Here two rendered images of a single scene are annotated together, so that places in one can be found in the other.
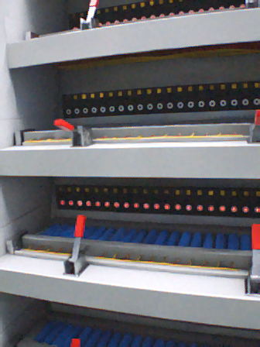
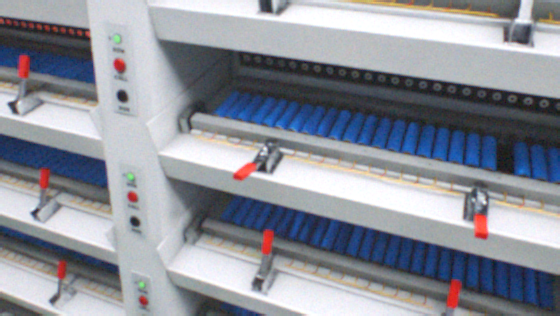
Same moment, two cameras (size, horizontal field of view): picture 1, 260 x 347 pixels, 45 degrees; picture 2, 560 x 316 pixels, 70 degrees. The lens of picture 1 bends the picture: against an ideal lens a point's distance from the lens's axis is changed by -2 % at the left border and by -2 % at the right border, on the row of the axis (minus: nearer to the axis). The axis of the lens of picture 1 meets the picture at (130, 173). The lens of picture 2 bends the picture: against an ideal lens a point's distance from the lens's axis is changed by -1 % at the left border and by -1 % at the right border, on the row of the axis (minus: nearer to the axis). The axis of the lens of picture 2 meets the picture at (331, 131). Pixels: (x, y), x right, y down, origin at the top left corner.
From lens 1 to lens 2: 0.33 m
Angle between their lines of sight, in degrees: 27
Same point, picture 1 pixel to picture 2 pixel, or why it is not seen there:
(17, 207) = (192, 190)
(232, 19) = (482, 57)
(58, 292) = (246, 303)
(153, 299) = not seen: outside the picture
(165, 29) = (383, 47)
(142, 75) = not seen: hidden behind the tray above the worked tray
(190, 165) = (393, 224)
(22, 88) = (179, 51)
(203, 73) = not seen: hidden behind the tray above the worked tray
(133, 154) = (328, 200)
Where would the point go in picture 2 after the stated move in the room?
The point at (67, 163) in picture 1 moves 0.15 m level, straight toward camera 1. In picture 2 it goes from (250, 187) to (254, 261)
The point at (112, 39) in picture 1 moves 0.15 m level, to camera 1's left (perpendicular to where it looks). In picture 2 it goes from (306, 42) to (170, 30)
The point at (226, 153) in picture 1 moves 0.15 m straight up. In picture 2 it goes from (435, 225) to (461, 102)
